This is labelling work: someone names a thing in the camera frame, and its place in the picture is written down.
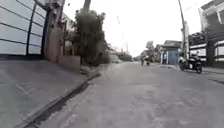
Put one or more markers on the person on motorcycle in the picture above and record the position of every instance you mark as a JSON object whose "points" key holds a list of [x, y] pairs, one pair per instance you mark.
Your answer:
{"points": [[145, 60]]}

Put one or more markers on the dark green bushy tree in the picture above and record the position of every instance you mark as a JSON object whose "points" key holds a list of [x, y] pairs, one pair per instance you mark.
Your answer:
{"points": [[89, 36]]}

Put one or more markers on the grey asphalt road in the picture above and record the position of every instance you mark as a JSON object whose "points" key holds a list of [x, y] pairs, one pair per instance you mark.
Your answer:
{"points": [[143, 100]]}

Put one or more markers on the small blue building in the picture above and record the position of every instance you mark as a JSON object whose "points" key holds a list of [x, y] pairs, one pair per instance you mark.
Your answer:
{"points": [[170, 52]]}

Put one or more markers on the concrete kerb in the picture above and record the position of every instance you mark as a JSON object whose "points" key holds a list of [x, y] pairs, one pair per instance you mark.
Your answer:
{"points": [[60, 104]]}

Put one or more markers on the parked motorcycle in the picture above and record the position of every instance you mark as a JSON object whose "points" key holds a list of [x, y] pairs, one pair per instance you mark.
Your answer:
{"points": [[190, 63]]}

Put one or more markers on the utility pole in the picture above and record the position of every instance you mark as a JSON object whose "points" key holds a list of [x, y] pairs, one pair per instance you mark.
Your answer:
{"points": [[183, 30]]}

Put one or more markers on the grey concrete driveway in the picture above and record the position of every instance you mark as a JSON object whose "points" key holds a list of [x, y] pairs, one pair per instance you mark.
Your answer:
{"points": [[30, 86]]}

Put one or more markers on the white panelled gate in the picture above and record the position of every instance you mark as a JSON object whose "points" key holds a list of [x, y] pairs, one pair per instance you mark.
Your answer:
{"points": [[18, 28]]}

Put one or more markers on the dark building with fence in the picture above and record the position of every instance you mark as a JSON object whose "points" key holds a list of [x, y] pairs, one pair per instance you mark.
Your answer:
{"points": [[210, 36]]}

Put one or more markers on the brown wall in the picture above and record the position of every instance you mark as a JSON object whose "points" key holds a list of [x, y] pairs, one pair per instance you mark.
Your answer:
{"points": [[56, 43]]}

